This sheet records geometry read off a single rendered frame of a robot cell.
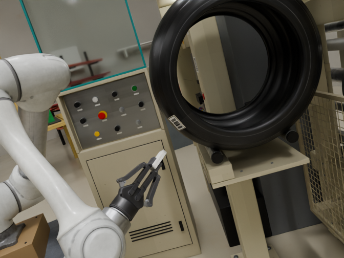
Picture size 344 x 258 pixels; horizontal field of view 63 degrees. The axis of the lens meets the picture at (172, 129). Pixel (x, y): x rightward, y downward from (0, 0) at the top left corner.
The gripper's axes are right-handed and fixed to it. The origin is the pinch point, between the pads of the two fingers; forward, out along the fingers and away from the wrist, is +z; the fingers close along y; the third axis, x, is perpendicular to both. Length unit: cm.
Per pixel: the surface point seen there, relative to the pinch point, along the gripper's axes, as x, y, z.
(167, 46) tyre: 11.8, -21.9, 25.9
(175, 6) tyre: 16.7, -28.6, 36.1
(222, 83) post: -12, 8, 59
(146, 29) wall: -573, -117, 600
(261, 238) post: -40, 84, 28
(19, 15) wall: -649, -376, 376
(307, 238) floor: -43, 120, 52
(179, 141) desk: -257, 79, 178
